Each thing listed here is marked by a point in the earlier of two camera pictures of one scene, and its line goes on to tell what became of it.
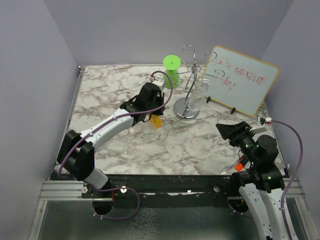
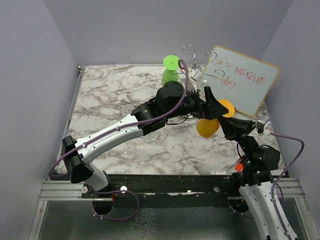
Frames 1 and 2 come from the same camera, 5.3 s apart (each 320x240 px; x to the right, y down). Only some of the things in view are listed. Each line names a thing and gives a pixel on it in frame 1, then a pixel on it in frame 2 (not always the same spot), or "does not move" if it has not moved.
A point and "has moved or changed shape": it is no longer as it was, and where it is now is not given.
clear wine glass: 129,149 does not move
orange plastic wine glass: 157,120 has moved or changed shape
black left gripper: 160,97 → 211,107
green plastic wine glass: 172,62 does not move
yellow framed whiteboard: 238,81 does not move
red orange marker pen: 239,165 does not move
